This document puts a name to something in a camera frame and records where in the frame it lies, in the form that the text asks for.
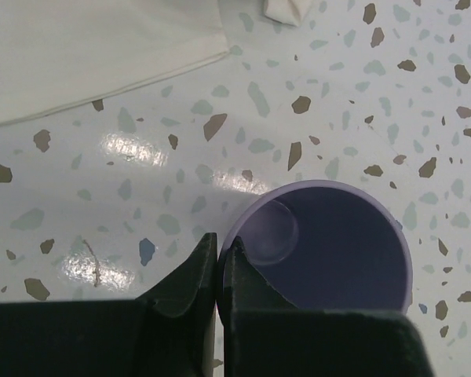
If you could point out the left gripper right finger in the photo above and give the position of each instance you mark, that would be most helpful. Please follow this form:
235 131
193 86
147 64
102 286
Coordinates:
266 335

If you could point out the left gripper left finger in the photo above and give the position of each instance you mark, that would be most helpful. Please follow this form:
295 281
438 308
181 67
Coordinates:
166 331

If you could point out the purple plastic cup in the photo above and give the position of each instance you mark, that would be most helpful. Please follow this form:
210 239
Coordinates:
325 245

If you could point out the white floral cloth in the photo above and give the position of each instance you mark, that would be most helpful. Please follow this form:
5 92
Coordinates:
58 55

